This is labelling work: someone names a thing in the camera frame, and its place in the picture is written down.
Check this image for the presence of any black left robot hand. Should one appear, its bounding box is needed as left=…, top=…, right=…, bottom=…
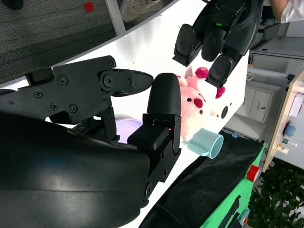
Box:
left=172, top=0, right=258, bottom=89

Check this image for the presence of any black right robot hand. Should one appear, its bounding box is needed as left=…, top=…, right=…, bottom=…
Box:
left=0, top=55, right=182, bottom=228

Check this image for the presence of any pink plush pig doll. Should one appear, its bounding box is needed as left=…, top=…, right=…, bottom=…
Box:
left=175, top=67, right=233, bottom=143

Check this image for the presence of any person's forearm white sleeve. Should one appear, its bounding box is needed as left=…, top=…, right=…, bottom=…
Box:
left=270, top=0, right=304, bottom=24

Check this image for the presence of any purple plastic plate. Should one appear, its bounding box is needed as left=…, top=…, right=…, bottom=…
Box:
left=115, top=118, right=143, bottom=144

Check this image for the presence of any white office desk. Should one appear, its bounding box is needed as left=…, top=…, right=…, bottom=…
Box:
left=248, top=37, right=304, bottom=83

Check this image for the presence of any white cabinet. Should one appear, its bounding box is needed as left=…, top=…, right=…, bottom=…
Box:
left=235, top=83, right=285, bottom=124

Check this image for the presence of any beige sneaker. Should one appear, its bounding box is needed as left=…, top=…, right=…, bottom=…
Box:
left=120, top=0, right=161, bottom=23

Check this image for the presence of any wooden control panel box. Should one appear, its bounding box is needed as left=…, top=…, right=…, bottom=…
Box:
left=262, top=70, right=304, bottom=173

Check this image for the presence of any white table leg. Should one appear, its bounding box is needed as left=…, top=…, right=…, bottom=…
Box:
left=104, top=0, right=126, bottom=35

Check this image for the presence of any teal plastic mug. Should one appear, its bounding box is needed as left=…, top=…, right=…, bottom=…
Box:
left=187, top=128, right=224, bottom=159

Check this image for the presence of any red round button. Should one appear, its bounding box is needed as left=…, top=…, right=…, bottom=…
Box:
left=246, top=165, right=260, bottom=181

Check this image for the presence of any black cloth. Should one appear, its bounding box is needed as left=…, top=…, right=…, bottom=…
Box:
left=140, top=129, right=266, bottom=228

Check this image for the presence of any black shoe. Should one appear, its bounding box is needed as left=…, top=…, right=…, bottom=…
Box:
left=0, top=0, right=24, bottom=10

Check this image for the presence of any green leafy plant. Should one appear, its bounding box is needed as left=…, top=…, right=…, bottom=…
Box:
left=246, top=158, right=304, bottom=228

